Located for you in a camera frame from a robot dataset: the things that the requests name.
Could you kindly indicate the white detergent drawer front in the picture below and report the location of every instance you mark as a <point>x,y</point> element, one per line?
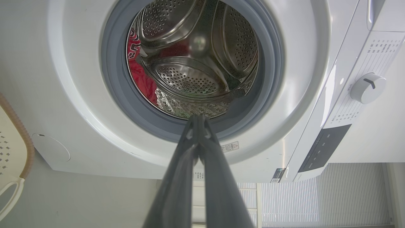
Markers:
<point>389,14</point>

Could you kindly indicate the white round program knob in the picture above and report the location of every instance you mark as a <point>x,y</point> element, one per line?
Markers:
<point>367,90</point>

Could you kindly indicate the red garment with white lettering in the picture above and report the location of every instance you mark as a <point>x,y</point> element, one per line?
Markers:
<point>142,80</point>

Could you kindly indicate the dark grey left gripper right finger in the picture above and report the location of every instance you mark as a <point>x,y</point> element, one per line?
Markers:
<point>221,196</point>

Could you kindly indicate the small dark QR sticker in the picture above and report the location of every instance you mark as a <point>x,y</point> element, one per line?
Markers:
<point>278,175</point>

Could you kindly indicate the stainless steel washing machine drum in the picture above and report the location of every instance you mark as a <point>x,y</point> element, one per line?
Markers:
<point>190,76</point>

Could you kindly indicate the grey rubber door gasket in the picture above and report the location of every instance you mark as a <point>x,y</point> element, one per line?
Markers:
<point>114,88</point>

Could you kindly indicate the dark grey touch control panel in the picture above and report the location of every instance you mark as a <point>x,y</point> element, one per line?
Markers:
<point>324,148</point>

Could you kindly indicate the white front-load washing machine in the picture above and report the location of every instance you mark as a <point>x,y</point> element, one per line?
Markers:
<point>79,95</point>

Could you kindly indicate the cream laundry basket brown rim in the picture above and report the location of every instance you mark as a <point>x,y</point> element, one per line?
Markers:
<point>11,148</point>

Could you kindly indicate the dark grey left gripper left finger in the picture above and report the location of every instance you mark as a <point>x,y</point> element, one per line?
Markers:
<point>177,190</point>

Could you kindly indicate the round white filter access cover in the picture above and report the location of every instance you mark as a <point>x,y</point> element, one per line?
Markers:
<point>52,148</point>

